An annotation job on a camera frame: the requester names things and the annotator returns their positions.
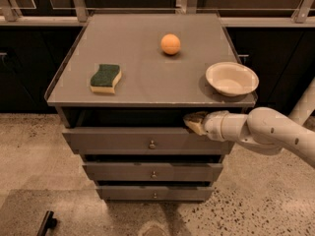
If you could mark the grey bottom drawer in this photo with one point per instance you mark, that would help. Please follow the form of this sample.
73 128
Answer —
154 193

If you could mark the orange ball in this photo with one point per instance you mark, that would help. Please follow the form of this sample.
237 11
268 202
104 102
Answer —
170 44

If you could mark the grey top drawer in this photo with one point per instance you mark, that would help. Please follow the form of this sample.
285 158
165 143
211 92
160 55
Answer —
142 141

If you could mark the green yellow sponge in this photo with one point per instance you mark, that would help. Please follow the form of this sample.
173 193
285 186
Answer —
106 78

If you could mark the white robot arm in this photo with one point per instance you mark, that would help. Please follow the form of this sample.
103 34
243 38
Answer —
263 130

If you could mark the grey middle drawer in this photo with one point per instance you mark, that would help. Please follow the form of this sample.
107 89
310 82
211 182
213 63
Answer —
146 171

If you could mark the metal railing frame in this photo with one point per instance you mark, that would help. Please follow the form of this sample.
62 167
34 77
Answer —
232 13

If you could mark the grey drawer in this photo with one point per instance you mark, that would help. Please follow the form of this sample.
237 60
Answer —
146 171
142 141
154 193

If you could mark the black object on floor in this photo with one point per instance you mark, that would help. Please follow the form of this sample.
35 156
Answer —
49 222

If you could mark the grey metal drawer cabinet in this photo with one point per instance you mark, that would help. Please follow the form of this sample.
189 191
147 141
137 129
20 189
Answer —
156 90

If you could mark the white paper bowl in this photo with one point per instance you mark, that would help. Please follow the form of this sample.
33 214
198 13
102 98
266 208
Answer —
232 79

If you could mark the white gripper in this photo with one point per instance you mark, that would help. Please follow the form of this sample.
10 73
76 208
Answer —
214 126

